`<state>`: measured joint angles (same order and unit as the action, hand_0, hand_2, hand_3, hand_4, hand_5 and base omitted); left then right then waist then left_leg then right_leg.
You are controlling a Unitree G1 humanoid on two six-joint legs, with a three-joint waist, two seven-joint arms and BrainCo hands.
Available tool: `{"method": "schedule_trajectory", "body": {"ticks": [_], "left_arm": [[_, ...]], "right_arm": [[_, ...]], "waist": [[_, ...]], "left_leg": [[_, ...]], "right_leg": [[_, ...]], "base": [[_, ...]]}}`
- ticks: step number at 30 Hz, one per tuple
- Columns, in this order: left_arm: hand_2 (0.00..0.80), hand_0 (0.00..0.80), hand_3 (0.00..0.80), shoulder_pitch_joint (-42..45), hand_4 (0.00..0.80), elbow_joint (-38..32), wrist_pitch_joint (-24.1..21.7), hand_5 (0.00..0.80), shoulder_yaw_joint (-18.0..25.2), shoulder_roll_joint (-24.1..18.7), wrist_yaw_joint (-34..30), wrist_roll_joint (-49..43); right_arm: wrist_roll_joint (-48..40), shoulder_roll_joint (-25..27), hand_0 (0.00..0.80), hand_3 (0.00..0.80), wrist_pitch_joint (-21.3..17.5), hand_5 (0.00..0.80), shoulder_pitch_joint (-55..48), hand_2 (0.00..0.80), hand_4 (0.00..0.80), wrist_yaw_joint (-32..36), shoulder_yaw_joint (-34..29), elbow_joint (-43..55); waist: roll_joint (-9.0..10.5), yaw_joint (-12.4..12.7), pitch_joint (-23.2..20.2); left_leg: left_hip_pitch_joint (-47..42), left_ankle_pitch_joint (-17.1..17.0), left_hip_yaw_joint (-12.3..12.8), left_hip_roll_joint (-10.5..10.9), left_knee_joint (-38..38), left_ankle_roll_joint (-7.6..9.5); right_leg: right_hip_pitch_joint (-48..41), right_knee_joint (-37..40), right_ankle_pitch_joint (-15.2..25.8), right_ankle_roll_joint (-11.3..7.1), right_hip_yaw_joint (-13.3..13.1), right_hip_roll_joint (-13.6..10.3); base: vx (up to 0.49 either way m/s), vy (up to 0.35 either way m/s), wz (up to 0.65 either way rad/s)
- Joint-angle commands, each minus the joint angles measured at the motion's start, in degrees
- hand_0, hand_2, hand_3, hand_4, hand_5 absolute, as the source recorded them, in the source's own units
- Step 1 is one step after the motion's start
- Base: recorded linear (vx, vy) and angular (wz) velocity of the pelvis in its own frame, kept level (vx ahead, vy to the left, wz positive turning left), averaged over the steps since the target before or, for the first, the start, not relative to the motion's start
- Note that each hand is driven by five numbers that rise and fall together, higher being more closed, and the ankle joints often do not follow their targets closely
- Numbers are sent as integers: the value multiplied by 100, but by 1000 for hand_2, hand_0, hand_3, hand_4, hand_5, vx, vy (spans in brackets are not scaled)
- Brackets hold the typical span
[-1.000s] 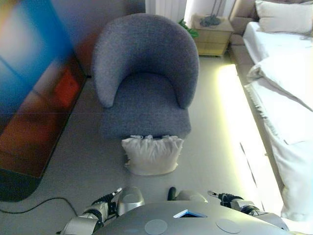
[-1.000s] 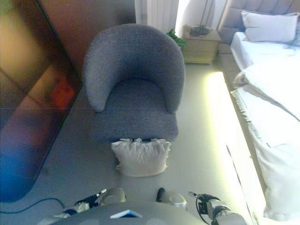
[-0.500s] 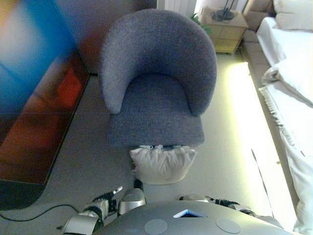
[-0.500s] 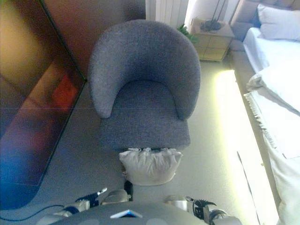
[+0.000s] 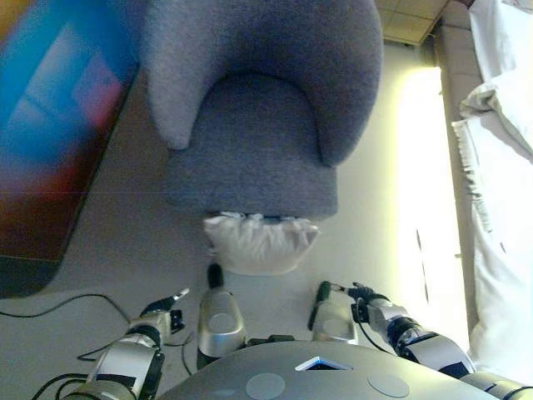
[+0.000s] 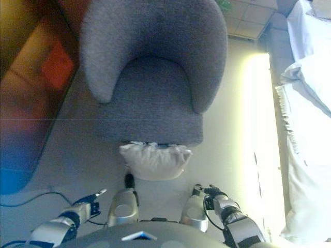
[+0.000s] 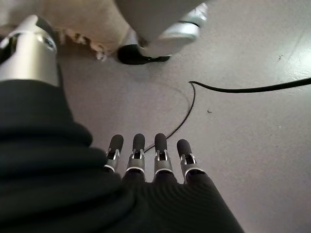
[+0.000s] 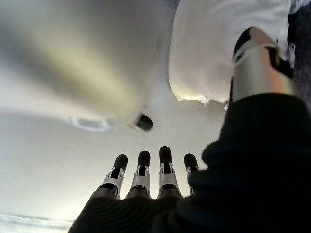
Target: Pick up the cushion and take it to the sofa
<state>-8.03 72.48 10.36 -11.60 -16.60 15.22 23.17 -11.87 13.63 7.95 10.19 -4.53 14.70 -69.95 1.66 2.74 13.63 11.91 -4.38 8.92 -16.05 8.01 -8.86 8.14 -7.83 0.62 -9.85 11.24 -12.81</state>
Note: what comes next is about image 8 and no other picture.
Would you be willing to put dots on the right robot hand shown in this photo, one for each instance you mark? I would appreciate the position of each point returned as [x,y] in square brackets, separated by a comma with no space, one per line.
[255,170]

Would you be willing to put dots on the white fringed square cushion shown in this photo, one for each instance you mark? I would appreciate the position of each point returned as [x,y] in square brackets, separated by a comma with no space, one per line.
[206,53]

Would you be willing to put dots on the grey fabric tub armchair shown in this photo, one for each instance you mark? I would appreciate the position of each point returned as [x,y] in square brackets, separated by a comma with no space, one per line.
[302,36]

